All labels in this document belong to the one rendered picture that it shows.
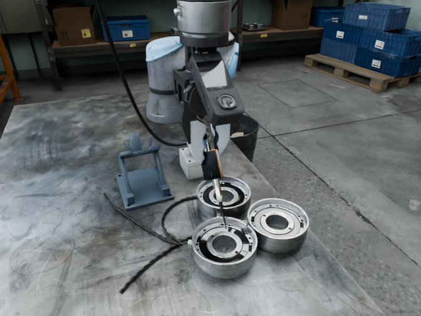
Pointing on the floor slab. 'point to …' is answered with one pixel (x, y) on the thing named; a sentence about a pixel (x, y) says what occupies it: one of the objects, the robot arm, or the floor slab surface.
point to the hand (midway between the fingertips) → (209, 158)
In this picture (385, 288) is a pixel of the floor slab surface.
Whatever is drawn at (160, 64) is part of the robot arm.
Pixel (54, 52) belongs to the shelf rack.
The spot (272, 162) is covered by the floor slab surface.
